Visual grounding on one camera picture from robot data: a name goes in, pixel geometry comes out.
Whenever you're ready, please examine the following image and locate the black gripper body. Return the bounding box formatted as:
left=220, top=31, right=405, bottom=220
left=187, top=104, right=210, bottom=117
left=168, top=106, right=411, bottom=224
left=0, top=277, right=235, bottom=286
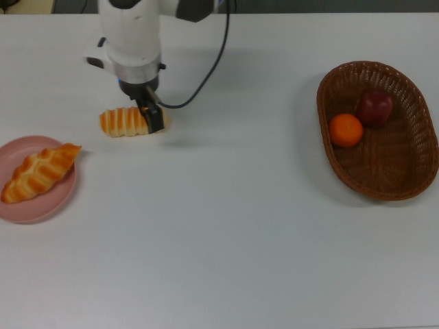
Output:
left=117, top=76, right=161, bottom=101

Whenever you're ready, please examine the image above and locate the ridged toy bread roll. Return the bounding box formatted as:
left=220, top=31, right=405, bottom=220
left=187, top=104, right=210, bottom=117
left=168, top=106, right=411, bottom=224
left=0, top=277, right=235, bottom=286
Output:
left=99, top=106, right=171, bottom=138

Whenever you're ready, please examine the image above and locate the braided toy bread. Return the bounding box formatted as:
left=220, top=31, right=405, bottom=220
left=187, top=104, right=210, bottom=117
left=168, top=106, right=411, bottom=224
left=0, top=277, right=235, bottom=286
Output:
left=0, top=143, right=82, bottom=205

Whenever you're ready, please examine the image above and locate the toy orange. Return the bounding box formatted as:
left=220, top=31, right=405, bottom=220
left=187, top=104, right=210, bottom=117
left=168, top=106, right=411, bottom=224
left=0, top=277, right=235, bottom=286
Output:
left=329, top=113, right=364, bottom=148

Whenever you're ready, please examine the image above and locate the red toy apple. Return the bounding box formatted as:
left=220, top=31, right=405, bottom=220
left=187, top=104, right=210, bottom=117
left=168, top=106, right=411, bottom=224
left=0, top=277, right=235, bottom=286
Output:
left=355, top=89, right=394, bottom=128

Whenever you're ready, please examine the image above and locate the pink plate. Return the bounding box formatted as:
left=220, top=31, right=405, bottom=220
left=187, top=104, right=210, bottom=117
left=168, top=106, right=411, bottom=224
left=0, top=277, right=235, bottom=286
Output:
left=0, top=135, right=77, bottom=224

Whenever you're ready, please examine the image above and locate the brown woven basket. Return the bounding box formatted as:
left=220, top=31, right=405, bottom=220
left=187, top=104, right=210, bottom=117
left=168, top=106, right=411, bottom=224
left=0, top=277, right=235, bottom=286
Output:
left=316, top=60, right=439, bottom=202

